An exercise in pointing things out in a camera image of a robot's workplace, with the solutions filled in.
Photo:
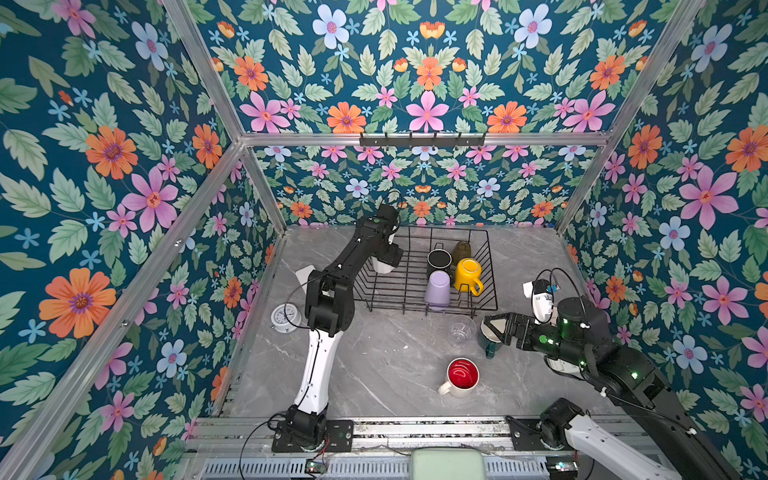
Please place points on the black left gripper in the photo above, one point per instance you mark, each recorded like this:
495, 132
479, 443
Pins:
392, 257

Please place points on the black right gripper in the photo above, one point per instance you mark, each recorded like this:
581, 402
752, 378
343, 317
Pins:
526, 323

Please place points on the green and cream mug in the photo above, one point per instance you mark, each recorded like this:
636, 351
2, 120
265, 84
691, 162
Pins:
491, 336

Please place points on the black mug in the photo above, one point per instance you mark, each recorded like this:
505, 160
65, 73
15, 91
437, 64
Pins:
438, 259

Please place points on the yellow plastic mug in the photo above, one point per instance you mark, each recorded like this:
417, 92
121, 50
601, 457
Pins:
468, 277

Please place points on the lavender plastic cup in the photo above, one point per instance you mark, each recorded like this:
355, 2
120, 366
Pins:
437, 295

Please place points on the gold glitter cup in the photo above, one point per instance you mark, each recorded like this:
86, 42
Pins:
461, 251

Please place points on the cream ceramic mug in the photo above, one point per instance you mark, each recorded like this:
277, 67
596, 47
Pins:
381, 268

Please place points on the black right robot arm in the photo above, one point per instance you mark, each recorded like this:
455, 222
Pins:
581, 337

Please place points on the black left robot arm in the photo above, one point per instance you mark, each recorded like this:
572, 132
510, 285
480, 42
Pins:
329, 311

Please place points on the clear glass cup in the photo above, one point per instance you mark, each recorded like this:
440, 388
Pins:
461, 329

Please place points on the red interior white mug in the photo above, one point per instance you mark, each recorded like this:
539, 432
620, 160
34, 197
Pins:
462, 376

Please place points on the white rectangular box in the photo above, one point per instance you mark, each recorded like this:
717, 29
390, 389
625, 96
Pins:
302, 276

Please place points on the white round alarm clock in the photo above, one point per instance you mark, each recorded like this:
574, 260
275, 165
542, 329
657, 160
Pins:
286, 318

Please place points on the pale green box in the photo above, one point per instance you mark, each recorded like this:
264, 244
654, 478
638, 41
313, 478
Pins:
447, 464

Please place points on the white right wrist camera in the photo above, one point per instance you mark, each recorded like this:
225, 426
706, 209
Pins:
540, 294

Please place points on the black wire dish rack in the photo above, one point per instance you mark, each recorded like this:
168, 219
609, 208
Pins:
403, 289

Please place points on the metal hook rail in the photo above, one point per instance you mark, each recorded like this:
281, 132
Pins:
439, 140

